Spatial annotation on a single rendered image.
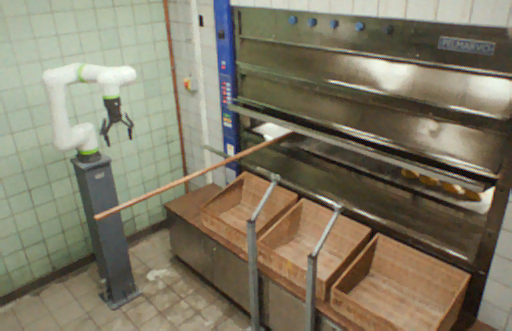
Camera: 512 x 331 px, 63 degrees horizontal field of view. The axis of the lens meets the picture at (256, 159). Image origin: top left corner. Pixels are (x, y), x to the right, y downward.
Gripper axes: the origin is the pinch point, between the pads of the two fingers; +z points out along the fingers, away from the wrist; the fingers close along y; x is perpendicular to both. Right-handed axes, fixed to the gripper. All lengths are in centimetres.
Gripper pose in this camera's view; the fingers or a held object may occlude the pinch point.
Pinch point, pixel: (119, 141)
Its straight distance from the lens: 251.2
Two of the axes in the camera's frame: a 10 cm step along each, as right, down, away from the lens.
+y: -7.3, 3.1, -6.1
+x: 6.8, 2.7, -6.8
